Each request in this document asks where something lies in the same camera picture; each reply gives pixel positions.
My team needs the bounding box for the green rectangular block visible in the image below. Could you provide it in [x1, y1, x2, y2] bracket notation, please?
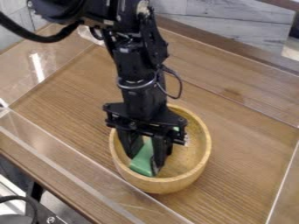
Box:
[128, 125, 181, 178]

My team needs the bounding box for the brown wooden bowl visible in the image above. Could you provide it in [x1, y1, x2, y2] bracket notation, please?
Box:
[108, 104, 211, 194]

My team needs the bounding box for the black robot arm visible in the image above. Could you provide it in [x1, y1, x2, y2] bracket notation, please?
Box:
[30, 0, 187, 176]

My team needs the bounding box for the clear acrylic tray wall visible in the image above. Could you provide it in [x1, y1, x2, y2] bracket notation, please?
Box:
[0, 18, 299, 224]

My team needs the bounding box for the black cable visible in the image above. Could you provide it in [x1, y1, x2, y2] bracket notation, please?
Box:
[0, 11, 85, 44]

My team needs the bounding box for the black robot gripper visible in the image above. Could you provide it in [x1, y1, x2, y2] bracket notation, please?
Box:
[103, 84, 187, 176]

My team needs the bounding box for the black metal table leg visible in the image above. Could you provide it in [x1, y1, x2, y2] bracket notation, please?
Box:
[25, 181, 44, 205]

